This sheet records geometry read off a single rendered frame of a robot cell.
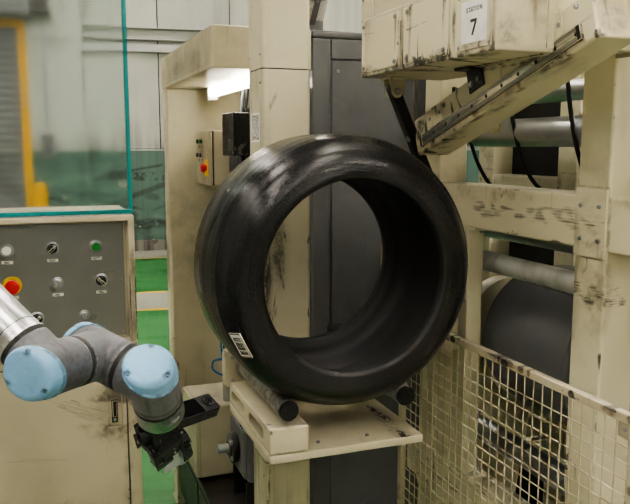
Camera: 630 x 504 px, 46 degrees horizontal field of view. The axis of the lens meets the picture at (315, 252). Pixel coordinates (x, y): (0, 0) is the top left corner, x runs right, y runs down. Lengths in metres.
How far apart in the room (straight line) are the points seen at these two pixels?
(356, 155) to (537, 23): 0.43
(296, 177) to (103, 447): 1.16
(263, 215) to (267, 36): 0.59
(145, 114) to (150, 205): 1.27
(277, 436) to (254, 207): 0.50
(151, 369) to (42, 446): 1.06
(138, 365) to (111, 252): 0.97
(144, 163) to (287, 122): 8.86
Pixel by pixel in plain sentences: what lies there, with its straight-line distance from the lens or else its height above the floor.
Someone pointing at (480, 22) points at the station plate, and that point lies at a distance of 1.50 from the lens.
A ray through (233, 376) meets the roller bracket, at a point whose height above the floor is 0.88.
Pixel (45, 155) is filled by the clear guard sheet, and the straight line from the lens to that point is 2.21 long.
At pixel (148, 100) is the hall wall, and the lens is 10.83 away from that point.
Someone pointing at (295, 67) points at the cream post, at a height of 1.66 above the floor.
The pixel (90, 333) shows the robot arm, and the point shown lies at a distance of 1.38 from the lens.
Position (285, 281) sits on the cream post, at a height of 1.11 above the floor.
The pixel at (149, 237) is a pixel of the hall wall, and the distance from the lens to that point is 10.81.
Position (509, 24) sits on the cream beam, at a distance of 1.48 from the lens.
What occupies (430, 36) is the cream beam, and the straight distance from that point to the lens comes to 1.67.
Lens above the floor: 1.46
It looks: 8 degrees down
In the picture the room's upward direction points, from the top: straight up
